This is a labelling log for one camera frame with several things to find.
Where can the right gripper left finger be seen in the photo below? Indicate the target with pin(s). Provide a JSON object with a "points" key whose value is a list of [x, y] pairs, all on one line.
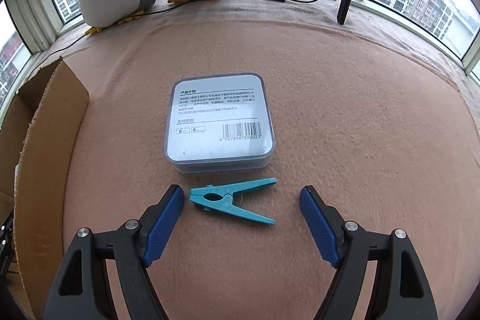
{"points": [[81, 288]]}

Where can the brown cardboard box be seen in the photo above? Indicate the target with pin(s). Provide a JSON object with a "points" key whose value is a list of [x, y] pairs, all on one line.
{"points": [[38, 134]]}

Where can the teal clothespin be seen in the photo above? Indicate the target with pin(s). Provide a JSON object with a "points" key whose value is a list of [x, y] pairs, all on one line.
{"points": [[220, 198]]}

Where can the clear square plastic case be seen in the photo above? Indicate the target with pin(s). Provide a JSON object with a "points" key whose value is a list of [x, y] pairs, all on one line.
{"points": [[219, 123]]}

